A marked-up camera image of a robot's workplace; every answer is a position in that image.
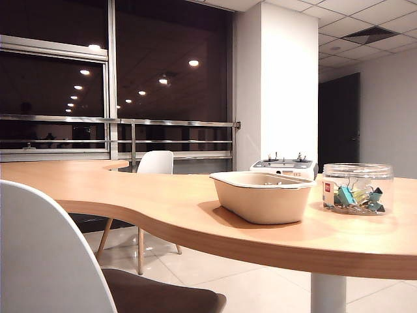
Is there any clear plastic clip jar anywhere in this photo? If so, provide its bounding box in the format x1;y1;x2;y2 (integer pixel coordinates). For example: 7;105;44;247
321;162;394;216

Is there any yellow binder clip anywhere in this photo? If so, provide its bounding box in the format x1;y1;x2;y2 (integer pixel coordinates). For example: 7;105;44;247
352;190;371;207

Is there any dark teal binder clip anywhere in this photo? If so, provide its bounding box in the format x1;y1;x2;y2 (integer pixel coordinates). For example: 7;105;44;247
367;187;386;211

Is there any white chair with wooden legs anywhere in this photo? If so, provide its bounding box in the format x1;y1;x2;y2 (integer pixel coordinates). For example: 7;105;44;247
96;149;182;275

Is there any steel window railing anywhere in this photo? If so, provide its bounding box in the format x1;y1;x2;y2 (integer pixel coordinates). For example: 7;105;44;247
0;113;242;173

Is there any beige plastic tub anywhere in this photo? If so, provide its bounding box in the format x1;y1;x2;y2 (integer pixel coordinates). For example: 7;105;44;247
209;171;317;226

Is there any white joystick remote controller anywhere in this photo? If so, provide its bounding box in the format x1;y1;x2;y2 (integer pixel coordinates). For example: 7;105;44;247
249;151;319;182

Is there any dark door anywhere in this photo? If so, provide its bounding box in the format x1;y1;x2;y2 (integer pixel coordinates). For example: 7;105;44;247
318;72;361;175

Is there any white table leg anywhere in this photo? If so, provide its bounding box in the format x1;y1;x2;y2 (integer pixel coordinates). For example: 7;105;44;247
311;273;347;313

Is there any white chair with brown cushion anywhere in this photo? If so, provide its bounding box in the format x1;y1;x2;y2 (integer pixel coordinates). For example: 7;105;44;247
0;179;227;313

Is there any ceiling air vent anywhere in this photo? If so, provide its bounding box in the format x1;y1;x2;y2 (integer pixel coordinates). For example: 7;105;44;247
341;26;399;45

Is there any white window frame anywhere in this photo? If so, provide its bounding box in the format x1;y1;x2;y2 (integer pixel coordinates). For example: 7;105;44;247
0;0;119;163

